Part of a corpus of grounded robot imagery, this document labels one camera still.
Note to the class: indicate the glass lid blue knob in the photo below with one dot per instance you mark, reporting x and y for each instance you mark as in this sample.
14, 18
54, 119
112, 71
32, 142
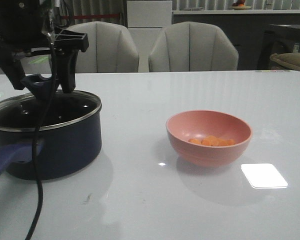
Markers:
21, 113

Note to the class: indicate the dark blue saucepan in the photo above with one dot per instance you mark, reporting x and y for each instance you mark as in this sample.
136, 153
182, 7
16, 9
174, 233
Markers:
59, 153

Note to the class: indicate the grey counter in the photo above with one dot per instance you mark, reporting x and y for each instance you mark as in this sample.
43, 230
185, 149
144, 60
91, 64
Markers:
244, 28

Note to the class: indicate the beige chair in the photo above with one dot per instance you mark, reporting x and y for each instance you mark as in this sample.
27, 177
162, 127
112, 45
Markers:
192, 47
111, 49

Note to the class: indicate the white cabinet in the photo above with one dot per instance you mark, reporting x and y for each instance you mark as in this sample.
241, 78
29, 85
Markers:
145, 18

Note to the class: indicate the fruit plate on counter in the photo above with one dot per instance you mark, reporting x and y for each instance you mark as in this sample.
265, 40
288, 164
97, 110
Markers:
239, 5

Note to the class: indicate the tan cushion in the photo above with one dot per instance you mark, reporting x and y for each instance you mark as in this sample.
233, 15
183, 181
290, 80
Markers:
285, 61

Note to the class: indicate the right beige chair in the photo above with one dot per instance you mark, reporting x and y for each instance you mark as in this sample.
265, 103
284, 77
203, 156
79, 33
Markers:
192, 47

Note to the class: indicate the pink bowl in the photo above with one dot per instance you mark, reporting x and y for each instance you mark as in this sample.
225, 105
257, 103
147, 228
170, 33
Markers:
198, 124

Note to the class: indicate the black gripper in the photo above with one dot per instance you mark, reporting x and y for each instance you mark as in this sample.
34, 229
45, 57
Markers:
29, 24

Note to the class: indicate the orange ham slices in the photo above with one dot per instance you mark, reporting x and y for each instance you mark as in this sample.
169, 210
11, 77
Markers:
212, 141

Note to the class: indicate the dark side table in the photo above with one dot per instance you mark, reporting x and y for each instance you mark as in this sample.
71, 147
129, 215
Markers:
278, 39

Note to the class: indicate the left beige chair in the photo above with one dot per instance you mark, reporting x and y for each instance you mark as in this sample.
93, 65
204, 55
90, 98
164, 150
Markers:
111, 49

